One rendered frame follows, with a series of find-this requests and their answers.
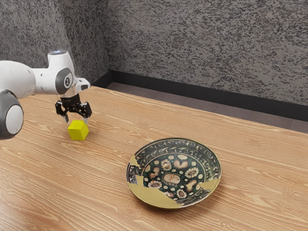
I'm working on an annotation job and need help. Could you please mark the yellow block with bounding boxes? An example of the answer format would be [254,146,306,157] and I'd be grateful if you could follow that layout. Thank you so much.
[67,119,90,141]

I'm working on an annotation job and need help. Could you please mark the dark floral patterned plate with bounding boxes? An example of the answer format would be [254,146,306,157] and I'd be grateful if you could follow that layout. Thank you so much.
[127,138,222,209]

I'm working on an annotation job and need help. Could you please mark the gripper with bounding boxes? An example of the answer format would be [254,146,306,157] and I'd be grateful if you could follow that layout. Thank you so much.
[55,93,92,125]

